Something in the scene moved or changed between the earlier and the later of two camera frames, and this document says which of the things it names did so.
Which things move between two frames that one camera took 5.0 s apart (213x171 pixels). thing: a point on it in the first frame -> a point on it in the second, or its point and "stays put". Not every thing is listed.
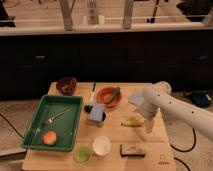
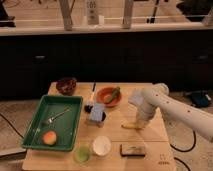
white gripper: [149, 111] -> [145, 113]
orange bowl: [105, 92] stays put
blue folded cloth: [136, 96] stays put
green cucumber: [115, 92] stays put
